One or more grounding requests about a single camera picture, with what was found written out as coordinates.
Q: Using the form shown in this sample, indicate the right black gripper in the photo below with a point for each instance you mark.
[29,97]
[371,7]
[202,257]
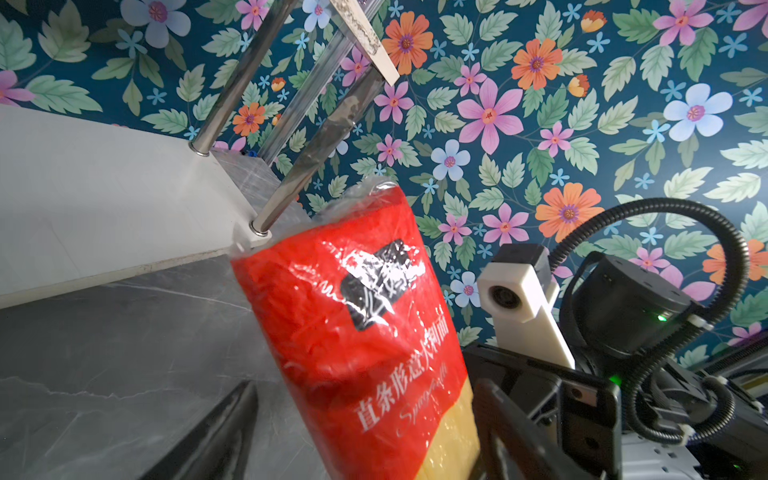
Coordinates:
[538,420]

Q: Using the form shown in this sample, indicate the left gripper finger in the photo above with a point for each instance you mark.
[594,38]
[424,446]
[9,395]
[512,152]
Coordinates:
[218,447]

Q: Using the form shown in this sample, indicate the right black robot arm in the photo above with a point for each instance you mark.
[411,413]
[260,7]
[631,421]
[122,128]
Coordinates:
[625,324]

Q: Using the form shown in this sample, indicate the white two-tier shelf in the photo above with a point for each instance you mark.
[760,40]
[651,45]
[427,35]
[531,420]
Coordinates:
[85,204]

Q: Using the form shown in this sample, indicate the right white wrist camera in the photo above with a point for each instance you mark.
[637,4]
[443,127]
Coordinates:
[518,292]

